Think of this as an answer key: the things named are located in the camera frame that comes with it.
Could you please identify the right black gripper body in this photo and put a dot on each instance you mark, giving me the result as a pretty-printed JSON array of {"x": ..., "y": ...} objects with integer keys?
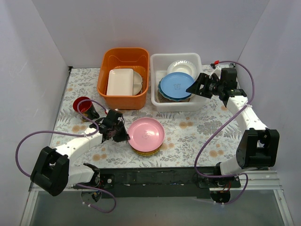
[{"x": 204, "y": 84}]

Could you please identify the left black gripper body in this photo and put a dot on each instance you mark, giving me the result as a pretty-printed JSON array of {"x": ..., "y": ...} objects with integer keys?
[{"x": 114, "y": 132}]

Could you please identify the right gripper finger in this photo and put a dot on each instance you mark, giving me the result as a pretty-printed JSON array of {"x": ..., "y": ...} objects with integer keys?
[
  {"x": 206, "y": 95},
  {"x": 196, "y": 87}
]

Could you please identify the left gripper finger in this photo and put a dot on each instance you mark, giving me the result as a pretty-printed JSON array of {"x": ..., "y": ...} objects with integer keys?
[
  {"x": 112, "y": 134},
  {"x": 122, "y": 134}
]

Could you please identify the pink round plate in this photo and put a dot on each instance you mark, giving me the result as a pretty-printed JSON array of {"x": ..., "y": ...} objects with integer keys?
[{"x": 146, "y": 134}]

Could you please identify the white plate with blue rim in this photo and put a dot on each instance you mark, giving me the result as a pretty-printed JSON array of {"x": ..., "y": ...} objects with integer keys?
[{"x": 183, "y": 66}]

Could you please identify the blue round plate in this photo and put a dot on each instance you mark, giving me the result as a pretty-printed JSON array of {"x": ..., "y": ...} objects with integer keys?
[{"x": 179, "y": 77}]

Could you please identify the yellow woven plate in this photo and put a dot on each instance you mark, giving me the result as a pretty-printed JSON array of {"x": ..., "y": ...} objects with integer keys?
[{"x": 148, "y": 153}]

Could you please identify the teal scalloped plate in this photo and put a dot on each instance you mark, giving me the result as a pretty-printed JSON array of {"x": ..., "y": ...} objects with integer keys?
[{"x": 164, "y": 96}]

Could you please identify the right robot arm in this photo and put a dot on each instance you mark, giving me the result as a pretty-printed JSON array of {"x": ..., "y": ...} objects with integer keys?
[{"x": 259, "y": 144}]

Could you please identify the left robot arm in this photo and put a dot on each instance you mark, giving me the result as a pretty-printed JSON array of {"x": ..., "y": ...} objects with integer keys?
[{"x": 54, "y": 170}]

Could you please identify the white round plate in bin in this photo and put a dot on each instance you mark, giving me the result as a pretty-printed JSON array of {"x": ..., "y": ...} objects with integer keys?
[{"x": 137, "y": 84}]

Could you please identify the white translucent plastic bin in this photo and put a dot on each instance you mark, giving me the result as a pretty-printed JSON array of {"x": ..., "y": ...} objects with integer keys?
[{"x": 159, "y": 64}]

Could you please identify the orange plastic bin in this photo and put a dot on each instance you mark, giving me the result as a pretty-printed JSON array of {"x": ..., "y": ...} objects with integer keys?
[{"x": 116, "y": 58}]

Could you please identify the cream rectangular plate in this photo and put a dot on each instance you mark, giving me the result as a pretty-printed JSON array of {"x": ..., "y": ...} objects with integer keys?
[{"x": 120, "y": 82}]

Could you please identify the floral table mat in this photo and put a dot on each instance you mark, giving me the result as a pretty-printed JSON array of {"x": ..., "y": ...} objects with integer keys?
[{"x": 206, "y": 137}]

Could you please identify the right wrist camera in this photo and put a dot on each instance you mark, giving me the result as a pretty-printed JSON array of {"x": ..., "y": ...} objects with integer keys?
[{"x": 216, "y": 68}]

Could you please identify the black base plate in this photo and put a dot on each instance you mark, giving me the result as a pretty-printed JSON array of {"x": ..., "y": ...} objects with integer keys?
[{"x": 160, "y": 182}]

